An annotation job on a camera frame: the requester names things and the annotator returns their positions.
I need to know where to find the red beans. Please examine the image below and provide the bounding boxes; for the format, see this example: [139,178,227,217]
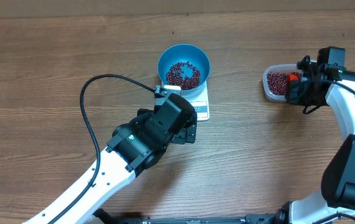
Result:
[166,61,201,90]

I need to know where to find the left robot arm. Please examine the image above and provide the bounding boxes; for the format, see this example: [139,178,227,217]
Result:
[28,93,197,223]

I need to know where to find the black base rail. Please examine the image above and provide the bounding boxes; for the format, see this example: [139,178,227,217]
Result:
[93,202,291,224]

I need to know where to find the red measuring scoop blue handle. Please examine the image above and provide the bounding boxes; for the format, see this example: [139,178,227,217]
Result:
[286,73,301,88]

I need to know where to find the white kitchen scale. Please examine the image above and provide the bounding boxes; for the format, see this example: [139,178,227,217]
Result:
[161,81,211,121]

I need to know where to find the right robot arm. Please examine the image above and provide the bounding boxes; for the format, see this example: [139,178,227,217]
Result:
[275,47,355,223]

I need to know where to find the blue bowl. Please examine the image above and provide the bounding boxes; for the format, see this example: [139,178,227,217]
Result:
[158,44,211,85]

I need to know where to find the clear plastic container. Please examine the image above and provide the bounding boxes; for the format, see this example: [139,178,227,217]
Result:
[262,63,301,102]

